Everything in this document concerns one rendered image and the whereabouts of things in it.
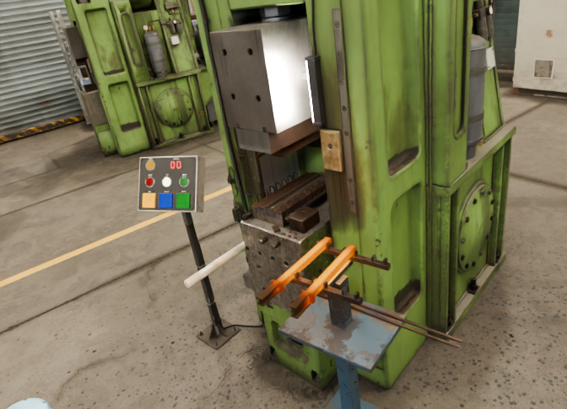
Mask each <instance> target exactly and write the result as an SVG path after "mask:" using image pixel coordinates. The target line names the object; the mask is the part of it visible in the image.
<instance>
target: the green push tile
mask: <svg viewBox="0 0 567 409"><path fill-rule="evenodd" d="M190 205H191V193H177V194H176V208H190Z"/></svg>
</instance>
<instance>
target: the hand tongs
mask: <svg viewBox="0 0 567 409"><path fill-rule="evenodd" d="M316 296H318V297H321V298H324V299H327V300H328V297H327V294H324V295H322V294H317V295H316ZM360 306H362V307H365V308H366V309H371V310H373V311H375V312H378V313H381V314H383V315H387V316H390V317H391V318H394V319H397V320H400V321H403V322H406V323H408V324H410V325H413V326H417V327H419V328H422V329H424V330H426V331H430V332H433V333H435V334H438V335H440V336H444V337H446V338H449V339H451V340H453V341H456V342H460V343H463V340H462V339H459V338H456V337H453V336H450V335H447V334H445V333H443V332H440V331H436V330H434V329H431V328H429V327H426V326H422V325H420V324H417V323H415V322H412V321H410V320H406V319H403V318H401V317H398V316H396V315H392V314H389V313H387V312H385V311H382V310H379V309H376V308H373V307H370V306H368V305H366V304H361V305H360ZM351 308H352V309H356V310H357V311H360V312H362V313H365V314H367V315H371V316H374V317H375V318H378V319H380V320H384V321H386V322H389V323H392V324H393V325H396V326H400V327H402V328H404V329H407V330H410V331H413V332H416V333H418V334H420V335H422V336H426V337H428V338H431V339H434V340H436V341H438V342H442V343H445V344H447V345H449V346H452V347H455V348H458V349H459V348H460V346H459V345H456V344H455V343H452V342H448V341H446V340H443V339H440V338H439V337H436V336H432V335H430V334H427V333H425V332H422V331H419V330H416V329H413V328H412V327H409V326H405V325H403V324H400V323H398V322H396V321H393V320H389V319H387V318H385V317H382V316H379V315H376V314H373V313H371V312H369V311H366V310H364V309H360V308H358V307H355V306H353V305H351Z"/></svg>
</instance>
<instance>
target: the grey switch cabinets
mask: <svg viewBox="0 0 567 409"><path fill-rule="evenodd" d="M515 54H516V59H515V69H514V77H513V80H512V81H513V87H514V91H513V94H524V95H533V96H542V97H550V98H559V99H567V0H520V8H519V19H518V29H517V39H516V49H515Z"/></svg>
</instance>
